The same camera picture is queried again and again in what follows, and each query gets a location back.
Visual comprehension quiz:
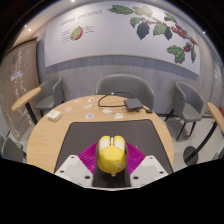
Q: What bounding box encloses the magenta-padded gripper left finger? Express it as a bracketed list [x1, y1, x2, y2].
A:
[54, 141, 100, 188]

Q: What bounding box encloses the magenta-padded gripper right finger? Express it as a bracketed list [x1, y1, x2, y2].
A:
[125, 141, 169, 188]

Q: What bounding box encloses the yellow computer mouse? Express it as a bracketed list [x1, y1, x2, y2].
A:
[96, 134, 128, 175]

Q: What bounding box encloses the dark grey mouse pad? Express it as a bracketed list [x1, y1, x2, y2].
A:
[54, 119, 175, 188]

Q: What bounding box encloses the white flat box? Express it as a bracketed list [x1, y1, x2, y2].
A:
[46, 109, 63, 122]

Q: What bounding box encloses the black flat device box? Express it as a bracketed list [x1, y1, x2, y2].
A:
[123, 97, 145, 112]

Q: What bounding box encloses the black cable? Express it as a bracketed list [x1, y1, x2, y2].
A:
[97, 91, 135, 108]

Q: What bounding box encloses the wooden wall menu panel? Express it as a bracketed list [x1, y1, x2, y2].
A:
[0, 39, 42, 141]

